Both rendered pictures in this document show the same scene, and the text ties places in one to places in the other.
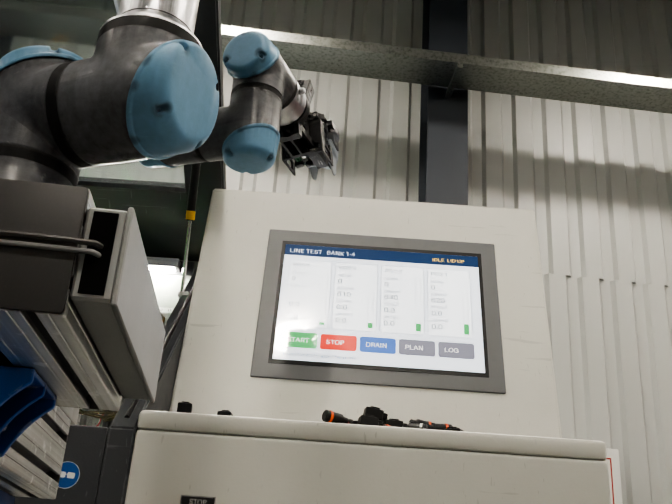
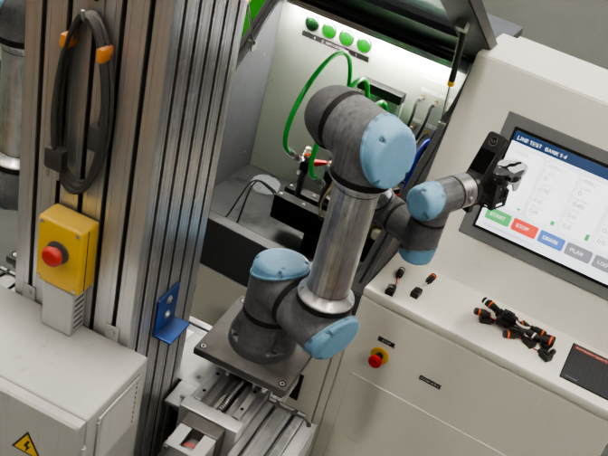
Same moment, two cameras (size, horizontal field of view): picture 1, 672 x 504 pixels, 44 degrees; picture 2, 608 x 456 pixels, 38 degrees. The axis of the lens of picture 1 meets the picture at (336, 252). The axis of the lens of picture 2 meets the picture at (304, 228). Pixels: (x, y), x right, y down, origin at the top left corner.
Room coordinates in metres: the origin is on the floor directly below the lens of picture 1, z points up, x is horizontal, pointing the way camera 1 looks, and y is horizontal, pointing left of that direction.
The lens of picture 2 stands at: (-0.57, -0.20, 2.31)
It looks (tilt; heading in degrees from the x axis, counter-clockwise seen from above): 33 degrees down; 21
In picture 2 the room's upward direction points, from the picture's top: 15 degrees clockwise
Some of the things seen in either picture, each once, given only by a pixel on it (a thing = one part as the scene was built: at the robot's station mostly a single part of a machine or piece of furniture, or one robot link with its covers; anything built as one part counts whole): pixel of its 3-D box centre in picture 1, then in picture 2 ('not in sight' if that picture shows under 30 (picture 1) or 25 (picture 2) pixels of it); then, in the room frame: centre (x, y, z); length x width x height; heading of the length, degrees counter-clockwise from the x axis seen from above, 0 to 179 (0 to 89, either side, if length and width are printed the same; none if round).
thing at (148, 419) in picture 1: (368, 448); (498, 331); (1.34, -0.07, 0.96); 0.70 x 0.22 x 0.03; 90
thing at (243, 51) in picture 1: (259, 72); (434, 199); (1.00, 0.13, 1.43); 0.11 x 0.08 x 0.09; 159
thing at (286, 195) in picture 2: not in sight; (326, 232); (1.49, 0.51, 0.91); 0.34 x 0.10 x 0.15; 90
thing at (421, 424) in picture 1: (391, 424); (517, 325); (1.34, -0.11, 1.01); 0.23 x 0.11 x 0.06; 90
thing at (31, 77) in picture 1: (41, 118); (279, 283); (0.80, 0.34, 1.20); 0.13 x 0.12 x 0.14; 69
